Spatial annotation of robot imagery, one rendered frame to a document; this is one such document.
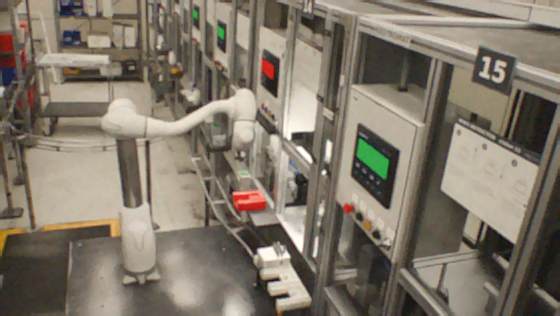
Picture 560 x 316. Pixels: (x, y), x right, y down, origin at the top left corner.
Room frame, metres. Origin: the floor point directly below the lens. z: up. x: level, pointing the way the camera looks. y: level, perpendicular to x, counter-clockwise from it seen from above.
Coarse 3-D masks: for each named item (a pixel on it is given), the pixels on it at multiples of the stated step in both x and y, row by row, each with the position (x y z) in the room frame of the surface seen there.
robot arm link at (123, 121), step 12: (120, 108) 2.09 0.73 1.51; (132, 108) 2.13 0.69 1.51; (108, 120) 2.00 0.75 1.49; (120, 120) 2.00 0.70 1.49; (132, 120) 2.02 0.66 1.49; (144, 120) 2.05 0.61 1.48; (108, 132) 2.00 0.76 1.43; (120, 132) 1.99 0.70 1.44; (132, 132) 2.01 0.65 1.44; (144, 132) 2.03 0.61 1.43
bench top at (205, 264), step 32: (96, 256) 2.13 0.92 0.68; (160, 256) 2.17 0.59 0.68; (192, 256) 2.20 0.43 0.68; (224, 256) 2.22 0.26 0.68; (96, 288) 1.87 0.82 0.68; (128, 288) 1.89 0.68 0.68; (160, 288) 1.91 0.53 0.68; (192, 288) 1.93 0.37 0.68; (224, 288) 1.95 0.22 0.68; (256, 288) 1.97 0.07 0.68
